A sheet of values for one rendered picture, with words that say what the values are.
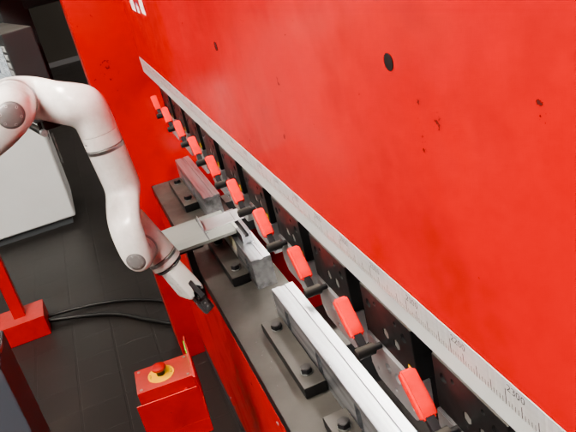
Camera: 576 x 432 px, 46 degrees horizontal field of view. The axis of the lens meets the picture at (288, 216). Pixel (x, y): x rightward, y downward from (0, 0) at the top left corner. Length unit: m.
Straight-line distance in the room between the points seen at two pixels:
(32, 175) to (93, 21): 2.51
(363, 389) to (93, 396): 2.11
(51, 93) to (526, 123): 1.28
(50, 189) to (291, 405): 3.85
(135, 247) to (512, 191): 1.20
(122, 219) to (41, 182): 3.52
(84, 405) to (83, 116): 1.93
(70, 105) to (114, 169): 0.17
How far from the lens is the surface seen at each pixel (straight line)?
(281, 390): 1.59
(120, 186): 1.68
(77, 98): 1.63
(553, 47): 0.49
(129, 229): 1.65
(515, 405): 0.73
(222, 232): 2.05
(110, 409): 3.23
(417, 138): 0.69
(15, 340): 3.98
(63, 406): 3.38
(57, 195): 5.20
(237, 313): 1.89
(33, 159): 5.11
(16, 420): 1.91
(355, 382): 1.42
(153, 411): 1.81
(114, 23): 2.79
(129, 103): 2.84
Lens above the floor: 1.88
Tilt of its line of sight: 25 degrees down
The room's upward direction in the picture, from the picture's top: 13 degrees counter-clockwise
